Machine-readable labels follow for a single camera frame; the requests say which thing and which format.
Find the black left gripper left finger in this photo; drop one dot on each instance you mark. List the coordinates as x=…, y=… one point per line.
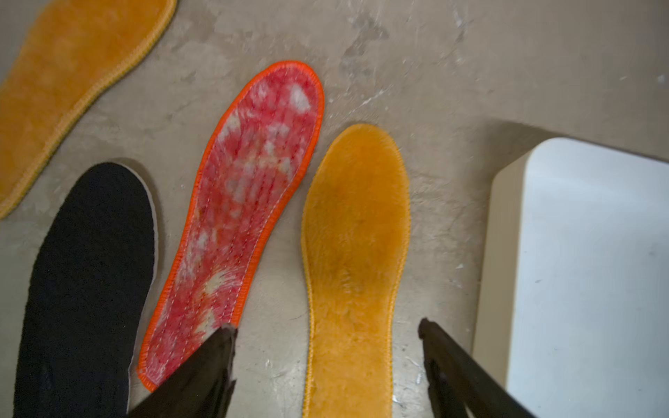
x=201, y=387

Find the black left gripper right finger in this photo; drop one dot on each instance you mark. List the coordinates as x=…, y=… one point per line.
x=458, y=386

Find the black insole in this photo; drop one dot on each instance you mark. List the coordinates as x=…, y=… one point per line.
x=86, y=295

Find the orange fuzzy insole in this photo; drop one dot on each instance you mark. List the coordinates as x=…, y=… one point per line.
x=354, y=242
x=71, y=55

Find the red white patterned insole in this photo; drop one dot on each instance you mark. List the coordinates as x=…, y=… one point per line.
x=252, y=165

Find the white plastic storage tray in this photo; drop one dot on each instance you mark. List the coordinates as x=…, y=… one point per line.
x=572, y=316

